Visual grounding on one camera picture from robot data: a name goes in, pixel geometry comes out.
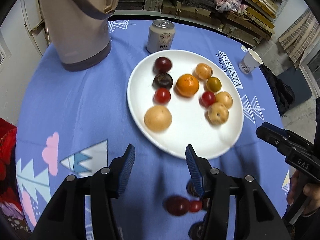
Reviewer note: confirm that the silver drink can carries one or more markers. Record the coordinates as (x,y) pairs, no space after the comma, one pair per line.
(160,40)

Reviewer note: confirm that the spotted orange-yellow fruit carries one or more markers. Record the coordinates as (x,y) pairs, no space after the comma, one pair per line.
(203,71)

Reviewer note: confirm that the blue printed tablecloth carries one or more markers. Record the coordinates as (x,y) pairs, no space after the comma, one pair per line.
(87,105)

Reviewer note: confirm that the beige thermos jug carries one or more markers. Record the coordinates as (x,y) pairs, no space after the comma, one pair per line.
(75,30)

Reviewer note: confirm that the orange mandarin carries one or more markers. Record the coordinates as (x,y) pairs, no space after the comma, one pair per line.
(187,85)

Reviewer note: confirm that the pink cloth bundle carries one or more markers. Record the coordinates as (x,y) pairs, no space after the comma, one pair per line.
(228,1)

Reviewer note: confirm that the white round plate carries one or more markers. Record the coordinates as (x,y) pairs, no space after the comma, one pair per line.
(185,135)

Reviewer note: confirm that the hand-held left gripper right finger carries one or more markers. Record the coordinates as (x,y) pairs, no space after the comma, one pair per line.
(193,172)

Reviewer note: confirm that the white door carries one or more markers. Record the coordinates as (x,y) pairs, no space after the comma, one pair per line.
(32,22)

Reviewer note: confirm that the white paper cup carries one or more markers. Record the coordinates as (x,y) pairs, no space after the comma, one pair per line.
(248,62)

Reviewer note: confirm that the red cherry tomato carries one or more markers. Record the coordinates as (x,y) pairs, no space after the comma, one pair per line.
(208,98)
(162,95)
(195,206)

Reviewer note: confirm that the lilac patterned cloth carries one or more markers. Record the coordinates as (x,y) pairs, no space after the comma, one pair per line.
(12,217)

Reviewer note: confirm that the black jacket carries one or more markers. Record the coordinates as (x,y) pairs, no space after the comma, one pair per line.
(277,90)

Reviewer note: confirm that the person's right hand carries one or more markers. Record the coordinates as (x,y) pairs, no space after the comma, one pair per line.
(313,196)

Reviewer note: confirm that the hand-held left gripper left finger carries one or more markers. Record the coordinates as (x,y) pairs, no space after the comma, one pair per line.
(126,170)

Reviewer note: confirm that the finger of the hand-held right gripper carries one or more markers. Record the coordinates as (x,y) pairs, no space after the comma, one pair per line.
(287,133)
(275,141)

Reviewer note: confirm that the large tan round fruit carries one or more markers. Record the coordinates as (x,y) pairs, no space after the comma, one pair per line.
(158,118)

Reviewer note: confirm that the small green-orange citrus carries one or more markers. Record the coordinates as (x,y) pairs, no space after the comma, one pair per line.
(213,84)

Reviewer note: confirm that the red cloth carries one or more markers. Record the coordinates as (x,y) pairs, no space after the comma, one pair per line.
(6,150)

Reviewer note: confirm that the brick pattern panel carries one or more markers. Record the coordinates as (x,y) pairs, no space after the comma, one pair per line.
(300,37)

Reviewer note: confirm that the grey pad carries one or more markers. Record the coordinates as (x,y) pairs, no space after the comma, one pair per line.
(300,85)

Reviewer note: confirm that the dark red plum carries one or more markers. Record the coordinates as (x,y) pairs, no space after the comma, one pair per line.
(177,205)
(162,64)

